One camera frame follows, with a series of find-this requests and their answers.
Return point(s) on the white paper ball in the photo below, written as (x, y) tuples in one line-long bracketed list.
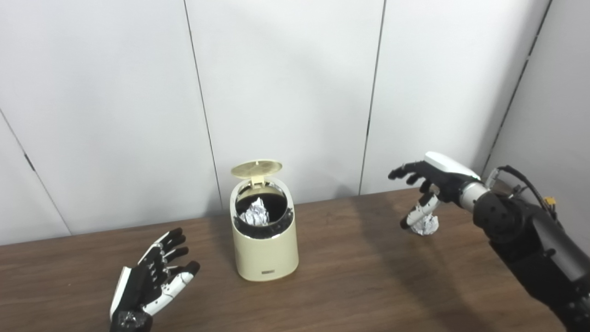
[(256, 213), (427, 226)]

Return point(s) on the white and black left hand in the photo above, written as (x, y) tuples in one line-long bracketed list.
[(138, 286)]

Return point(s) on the cream-colored lidded bin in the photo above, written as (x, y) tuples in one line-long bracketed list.
[(265, 253)]

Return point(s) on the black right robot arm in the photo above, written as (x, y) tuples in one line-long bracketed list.
[(530, 240)]

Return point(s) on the black wall panel hinge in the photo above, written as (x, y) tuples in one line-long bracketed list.
[(29, 162)]

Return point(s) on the white and black right hand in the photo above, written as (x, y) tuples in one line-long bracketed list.
[(442, 177)]

